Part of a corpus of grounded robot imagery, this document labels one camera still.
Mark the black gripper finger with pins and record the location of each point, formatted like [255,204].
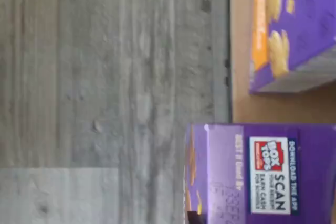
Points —
[194,218]

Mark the purple Annie's box brown patch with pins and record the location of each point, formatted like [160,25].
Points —
[225,171]

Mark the black metal shelf rack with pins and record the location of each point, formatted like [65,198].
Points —
[230,90]

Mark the brown cardboard shelf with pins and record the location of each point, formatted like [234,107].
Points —
[275,108]

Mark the purple Annie's box yellow-orange patch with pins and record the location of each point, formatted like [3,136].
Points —
[302,24]

